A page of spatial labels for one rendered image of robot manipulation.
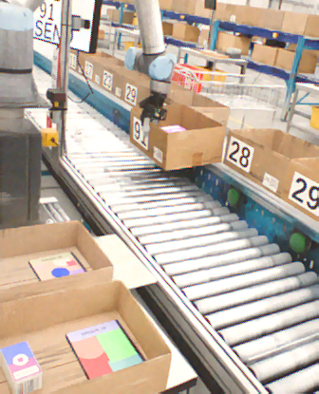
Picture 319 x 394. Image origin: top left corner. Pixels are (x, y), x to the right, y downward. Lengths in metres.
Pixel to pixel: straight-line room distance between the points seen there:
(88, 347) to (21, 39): 0.89
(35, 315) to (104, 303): 0.17
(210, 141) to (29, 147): 0.79
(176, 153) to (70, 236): 0.64
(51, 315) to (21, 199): 0.53
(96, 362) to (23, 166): 0.72
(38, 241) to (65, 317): 0.34
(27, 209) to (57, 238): 0.20
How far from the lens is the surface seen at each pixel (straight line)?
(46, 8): 2.48
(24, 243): 1.42
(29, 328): 1.16
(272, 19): 8.67
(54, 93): 2.07
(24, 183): 1.55
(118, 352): 1.09
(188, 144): 1.88
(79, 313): 1.18
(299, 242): 1.60
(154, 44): 1.69
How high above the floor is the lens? 1.52
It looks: 21 degrees down
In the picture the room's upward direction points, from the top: 9 degrees clockwise
